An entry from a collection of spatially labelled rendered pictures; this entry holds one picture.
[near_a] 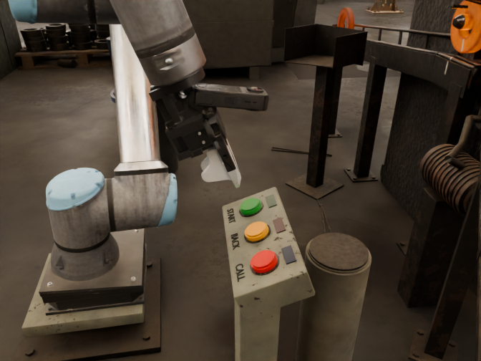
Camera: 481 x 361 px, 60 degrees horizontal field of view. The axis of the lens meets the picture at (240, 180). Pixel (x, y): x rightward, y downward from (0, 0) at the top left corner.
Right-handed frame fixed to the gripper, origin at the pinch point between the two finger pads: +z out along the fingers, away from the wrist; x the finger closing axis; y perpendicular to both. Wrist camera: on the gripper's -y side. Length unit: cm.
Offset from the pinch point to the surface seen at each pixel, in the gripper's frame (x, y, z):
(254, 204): 0.6, -0.8, 5.6
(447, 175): -25, -48, 35
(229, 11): -296, -19, 17
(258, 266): 16.2, 0.9, 5.6
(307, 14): -352, -91, 54
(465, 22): -58, -74, 10
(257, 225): 6.7, -0.4, 5.6
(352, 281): 9.3, -12.2, 22.2
